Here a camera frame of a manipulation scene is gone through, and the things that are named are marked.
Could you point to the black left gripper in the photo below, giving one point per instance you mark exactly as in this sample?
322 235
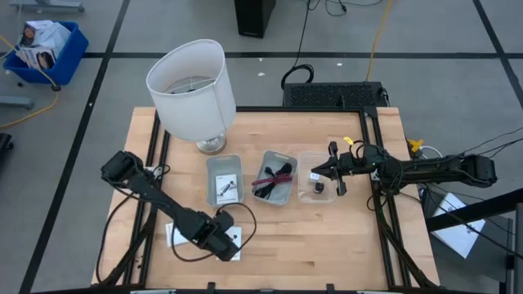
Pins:
222 245

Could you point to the blue plastic floor bin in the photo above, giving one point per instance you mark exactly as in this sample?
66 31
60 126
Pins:
69 61

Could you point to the gray table base bar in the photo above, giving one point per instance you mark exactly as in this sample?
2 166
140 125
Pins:
49 6

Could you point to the black perforated computer case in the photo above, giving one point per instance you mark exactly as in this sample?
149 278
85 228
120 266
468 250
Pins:
327 94

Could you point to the white paper sheet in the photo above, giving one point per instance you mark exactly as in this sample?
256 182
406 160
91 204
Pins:
457 237

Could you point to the black upright post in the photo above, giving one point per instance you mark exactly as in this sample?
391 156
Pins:
518 245

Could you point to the white printed carton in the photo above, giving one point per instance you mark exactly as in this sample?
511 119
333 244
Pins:
34 57
34 32

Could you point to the black aluminium table frame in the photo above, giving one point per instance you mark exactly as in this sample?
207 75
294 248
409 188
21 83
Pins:
306 109

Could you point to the black chair caster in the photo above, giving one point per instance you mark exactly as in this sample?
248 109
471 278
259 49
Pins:
4 143

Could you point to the black tower case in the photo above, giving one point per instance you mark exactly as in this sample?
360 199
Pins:
253 16

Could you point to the yellow plug connector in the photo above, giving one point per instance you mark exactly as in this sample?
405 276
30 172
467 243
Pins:
415 144

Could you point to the clear plastic bin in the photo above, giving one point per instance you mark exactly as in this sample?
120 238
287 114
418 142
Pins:
327 196

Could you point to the small white cube adapter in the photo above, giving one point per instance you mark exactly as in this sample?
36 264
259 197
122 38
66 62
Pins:
314 176

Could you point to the white shade table lamp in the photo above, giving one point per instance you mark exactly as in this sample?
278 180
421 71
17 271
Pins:
192 106

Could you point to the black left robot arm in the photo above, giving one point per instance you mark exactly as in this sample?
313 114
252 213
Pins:
159 196

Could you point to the gray table foot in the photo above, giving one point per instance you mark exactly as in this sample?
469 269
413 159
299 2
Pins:
16 102

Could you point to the small black adapter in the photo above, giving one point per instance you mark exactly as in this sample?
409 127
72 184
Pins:
319 187

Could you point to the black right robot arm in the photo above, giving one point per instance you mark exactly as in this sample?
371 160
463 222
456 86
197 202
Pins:
441 167

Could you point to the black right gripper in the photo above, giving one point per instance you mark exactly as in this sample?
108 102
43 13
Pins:
349 163

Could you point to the black slanted beam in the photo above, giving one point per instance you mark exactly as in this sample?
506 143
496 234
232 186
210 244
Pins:
482 209

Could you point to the white printed leaflet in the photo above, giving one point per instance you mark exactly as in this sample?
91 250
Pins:
237 232
169 234
220 198

